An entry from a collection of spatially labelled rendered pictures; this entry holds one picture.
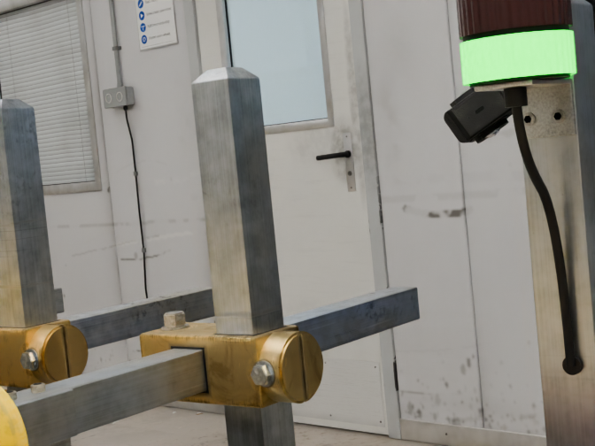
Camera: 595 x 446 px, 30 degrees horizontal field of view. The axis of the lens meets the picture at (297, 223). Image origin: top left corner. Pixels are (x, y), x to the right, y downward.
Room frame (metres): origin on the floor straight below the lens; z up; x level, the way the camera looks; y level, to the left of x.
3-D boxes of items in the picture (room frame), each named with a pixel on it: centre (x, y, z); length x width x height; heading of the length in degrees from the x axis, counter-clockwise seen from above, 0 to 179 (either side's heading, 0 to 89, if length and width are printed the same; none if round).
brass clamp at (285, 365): (0.80, 0.06, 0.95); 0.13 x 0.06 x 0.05; 52
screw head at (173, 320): (0.84, 0.10, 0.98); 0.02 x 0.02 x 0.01
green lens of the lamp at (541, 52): (0.60, -0.13, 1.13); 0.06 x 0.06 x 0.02
